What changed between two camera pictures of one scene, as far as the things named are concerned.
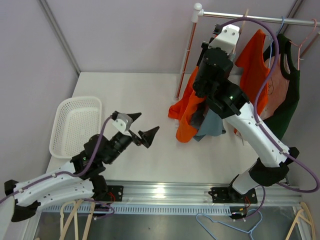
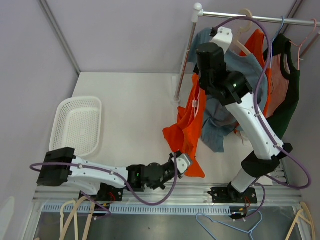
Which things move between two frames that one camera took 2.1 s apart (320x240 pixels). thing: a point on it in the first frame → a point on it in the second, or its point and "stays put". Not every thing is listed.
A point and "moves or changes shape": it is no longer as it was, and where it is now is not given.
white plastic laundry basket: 76,120 stays put
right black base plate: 230,195 stays put
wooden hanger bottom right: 300,216 stays put
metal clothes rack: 198,12 stays put
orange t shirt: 180,111 moves or changes shape
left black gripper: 147,137 → 180,175
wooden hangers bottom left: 74,216 stays put
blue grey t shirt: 206,122 moves or changes shape
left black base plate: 114,193 stays put
